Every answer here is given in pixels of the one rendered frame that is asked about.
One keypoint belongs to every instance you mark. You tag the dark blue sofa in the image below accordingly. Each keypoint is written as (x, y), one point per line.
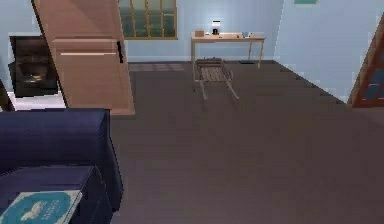
(53, 140)

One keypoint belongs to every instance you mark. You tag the wooden slatted chair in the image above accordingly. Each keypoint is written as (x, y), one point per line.
(213, 75)

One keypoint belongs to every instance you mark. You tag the small brown box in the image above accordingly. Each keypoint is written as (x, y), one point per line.
(199, 33)

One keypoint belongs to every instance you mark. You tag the light wooden desk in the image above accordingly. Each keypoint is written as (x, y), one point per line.
(226, 38)

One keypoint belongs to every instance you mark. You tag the white table lamp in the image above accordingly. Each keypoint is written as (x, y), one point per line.
(216, 26)

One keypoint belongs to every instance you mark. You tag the small grey cup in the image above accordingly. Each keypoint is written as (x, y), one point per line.
(246, 34)

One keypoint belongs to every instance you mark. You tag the wooden framed window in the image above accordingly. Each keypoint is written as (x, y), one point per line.
(148, 18)

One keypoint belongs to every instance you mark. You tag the light brown wooden door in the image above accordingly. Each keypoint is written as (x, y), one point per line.
(90, 66)

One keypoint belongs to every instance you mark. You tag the black fireplace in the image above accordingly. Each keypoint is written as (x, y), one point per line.
(31, 66)

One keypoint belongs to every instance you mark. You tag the teal book with white print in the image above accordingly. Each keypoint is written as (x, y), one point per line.
(41, 207)

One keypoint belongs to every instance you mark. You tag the red brown wooden bookshelf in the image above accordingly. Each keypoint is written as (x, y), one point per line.
(370, 73)

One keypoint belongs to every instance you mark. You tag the teal framed wall picture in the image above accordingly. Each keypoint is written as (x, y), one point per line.
(305, 1)

